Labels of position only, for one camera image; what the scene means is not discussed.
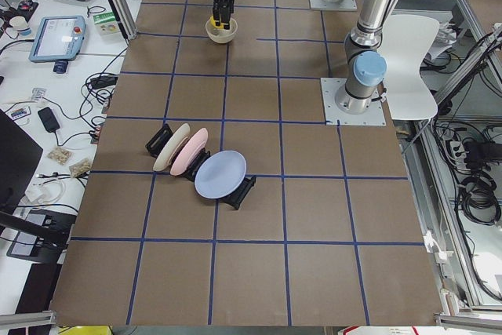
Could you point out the pink plate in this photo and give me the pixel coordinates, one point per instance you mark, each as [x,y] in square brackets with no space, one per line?
[188,153]

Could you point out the white chair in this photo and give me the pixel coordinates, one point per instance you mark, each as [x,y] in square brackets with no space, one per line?
[406,40]

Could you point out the beige plate in rack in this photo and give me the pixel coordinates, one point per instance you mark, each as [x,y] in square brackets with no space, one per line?
[173,145]

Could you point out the black monitor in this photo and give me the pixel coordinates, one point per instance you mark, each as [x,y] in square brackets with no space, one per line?
[20,156]

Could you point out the yellow lemon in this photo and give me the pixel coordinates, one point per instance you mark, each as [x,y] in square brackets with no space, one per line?
[223,26]

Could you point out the white ceramic bowl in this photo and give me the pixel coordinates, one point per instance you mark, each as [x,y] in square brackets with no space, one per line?
[219,34]

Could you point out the lavender plate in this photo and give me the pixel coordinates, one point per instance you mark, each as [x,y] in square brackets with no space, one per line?
[220,174]

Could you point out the green white box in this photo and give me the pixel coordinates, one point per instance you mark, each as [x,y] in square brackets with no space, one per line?
[105,23]

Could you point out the black dish rack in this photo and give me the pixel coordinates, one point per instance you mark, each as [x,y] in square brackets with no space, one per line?
[158,141]

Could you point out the blue teach pendant near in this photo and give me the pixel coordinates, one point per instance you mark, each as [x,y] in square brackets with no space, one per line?
[58,38]

